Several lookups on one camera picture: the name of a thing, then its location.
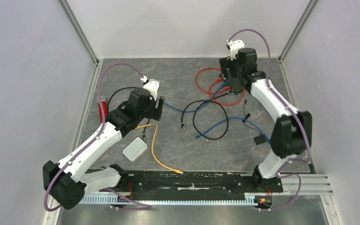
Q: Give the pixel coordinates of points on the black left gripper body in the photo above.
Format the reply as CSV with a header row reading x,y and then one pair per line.
x,y
151,112

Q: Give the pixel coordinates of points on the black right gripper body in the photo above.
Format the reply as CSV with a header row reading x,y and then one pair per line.
x,y
236,70

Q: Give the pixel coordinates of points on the clear plastic box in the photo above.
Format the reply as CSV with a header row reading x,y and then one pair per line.
x,y
135,149

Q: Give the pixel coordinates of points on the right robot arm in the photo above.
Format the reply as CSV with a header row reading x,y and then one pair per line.
x,y
292,132

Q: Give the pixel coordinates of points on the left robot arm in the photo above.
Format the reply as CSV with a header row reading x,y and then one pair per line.
x,y
66,182

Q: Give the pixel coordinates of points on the red glitter tube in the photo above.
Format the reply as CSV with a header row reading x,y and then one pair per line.
x,y
102,110

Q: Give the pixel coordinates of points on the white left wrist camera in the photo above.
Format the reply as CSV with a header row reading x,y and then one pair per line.
x,y
151,85

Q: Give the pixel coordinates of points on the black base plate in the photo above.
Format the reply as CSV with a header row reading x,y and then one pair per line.
x,y
192,185

